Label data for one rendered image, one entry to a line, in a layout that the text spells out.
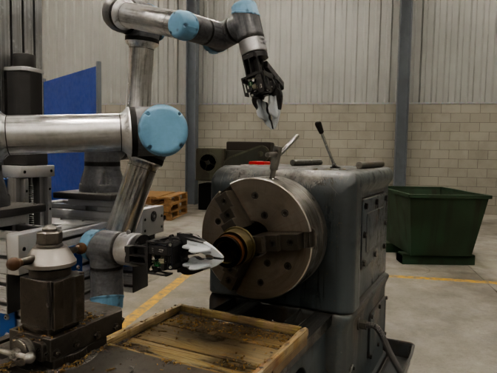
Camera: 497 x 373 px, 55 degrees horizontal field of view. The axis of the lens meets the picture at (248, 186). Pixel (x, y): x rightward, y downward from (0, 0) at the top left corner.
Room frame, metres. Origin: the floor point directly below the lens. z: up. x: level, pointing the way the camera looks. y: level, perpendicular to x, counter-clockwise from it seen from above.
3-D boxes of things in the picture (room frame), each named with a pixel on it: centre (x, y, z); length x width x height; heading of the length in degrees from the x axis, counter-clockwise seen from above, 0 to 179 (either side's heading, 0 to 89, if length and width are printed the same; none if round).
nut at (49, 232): (0.75, 0.31, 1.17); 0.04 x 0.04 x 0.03
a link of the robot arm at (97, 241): (1.12, 0.33, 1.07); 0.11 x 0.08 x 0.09; 63
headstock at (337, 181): (1.63, -0.20, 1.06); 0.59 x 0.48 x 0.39; 153
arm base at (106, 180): (1.62, 0.49, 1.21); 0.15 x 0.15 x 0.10
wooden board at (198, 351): (1.02, 0.09, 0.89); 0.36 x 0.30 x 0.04; 63
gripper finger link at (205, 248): (0.99, 0.10, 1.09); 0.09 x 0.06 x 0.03; 63
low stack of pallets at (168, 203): (9.41, 1.75, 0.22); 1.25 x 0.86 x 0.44; 172
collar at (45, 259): (0.75, 0.31, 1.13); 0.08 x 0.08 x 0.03
